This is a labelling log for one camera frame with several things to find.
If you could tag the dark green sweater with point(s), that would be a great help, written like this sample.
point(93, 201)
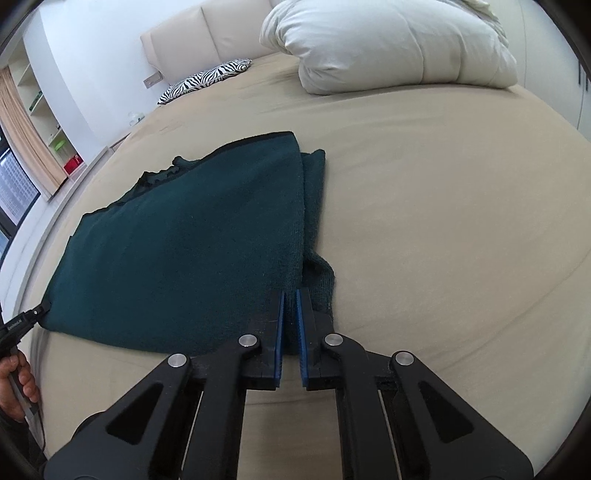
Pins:
point(184, 240)

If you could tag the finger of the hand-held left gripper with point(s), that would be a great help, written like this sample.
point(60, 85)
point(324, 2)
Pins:
point(40, 310)

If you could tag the white folded duvet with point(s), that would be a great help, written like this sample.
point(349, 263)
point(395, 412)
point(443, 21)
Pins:
point(392, 46)

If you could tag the small white nightstand item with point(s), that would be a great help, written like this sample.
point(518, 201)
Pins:
point(135, 118)

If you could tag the white wall shelf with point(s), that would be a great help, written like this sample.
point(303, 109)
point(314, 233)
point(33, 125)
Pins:
point(44, 110)

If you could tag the white wardrobe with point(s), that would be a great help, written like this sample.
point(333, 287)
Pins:
point(554, 69)

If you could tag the red box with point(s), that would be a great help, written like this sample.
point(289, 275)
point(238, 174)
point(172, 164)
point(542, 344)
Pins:
point(73, 165)

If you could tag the white window ledge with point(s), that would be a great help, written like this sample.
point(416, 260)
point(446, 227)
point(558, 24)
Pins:
point(60, 207)

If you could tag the zebra print pillow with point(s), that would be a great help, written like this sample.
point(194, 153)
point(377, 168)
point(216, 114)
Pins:
point(203, 81)

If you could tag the green container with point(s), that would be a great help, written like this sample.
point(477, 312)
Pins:
point(60, 146)

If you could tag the person's left forearm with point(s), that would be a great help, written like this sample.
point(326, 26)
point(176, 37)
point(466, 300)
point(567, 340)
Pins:
point(14, 445)

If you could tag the person's left hand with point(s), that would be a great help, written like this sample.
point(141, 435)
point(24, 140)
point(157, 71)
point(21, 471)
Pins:
point(14, 381)

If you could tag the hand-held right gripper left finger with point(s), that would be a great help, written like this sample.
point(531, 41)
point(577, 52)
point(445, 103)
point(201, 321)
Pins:
point(279, 341)

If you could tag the beige curtain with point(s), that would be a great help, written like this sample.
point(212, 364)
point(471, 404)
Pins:
point(27, 134)

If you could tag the beige bed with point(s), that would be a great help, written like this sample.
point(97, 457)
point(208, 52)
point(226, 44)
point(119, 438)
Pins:
point(438, 207)

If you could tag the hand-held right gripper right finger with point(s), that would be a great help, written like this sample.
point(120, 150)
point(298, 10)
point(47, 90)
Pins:
point(302, 341)

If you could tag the wall switch panel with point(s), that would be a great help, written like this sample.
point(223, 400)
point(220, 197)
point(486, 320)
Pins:
point(152, 81)

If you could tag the beige padded headboard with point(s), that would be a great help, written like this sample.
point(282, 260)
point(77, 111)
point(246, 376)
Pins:
point(184, 41)

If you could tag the dark framed window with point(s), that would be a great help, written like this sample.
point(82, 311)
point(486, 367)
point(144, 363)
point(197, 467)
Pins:
point(14, 184)

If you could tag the white nightstand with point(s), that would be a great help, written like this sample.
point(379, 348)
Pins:
point(118, 144)

